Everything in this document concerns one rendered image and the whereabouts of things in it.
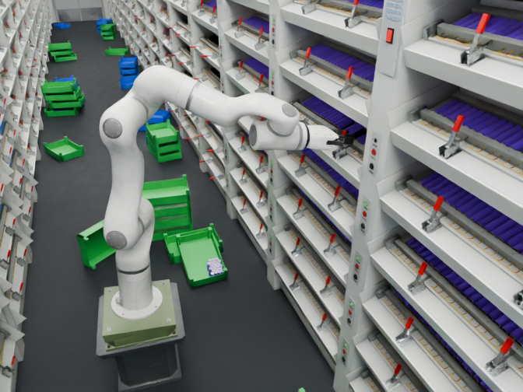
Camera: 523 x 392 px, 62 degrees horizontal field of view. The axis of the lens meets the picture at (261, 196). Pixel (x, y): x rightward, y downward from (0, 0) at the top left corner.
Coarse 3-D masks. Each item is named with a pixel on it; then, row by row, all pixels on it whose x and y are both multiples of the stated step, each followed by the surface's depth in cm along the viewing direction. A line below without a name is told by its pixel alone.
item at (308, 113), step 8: (296, 104) 172; (304, 112) 166; (312, 112) 163; (312, 120) 162; (320, 120) 157; (336, 128) 149; (344, 144) 143; (352, 144) 140; (360, 144) 138; (360, 152) 136
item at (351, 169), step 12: (288, 96) 174; (300, 96) 176; (312, 96) 178; (324, 156) 147; (348, 156) 139; (360, 156) 137; (336, 168) 141; (348, 168) 134; (360, 168) 125; (348, 180) 137
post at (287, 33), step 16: (272, 0) 160; (288, 32) 161; (304, 32) 163; (272, 48) 168; (272, 64) 171; (288, 80) 170; (272, 160) 191; (272, 192) 199; (272, 224) 207; (272, 256) 216; (272, 272) 221
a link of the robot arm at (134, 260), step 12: (144, 204) 153; (144, 216) 150; (144, 228) 149; (144, 240) 157; (120, 252) 154; (132, 252) 153; (144, 252) 155; (120, 264) 153; (132, 264) 153; (144, 264) 155
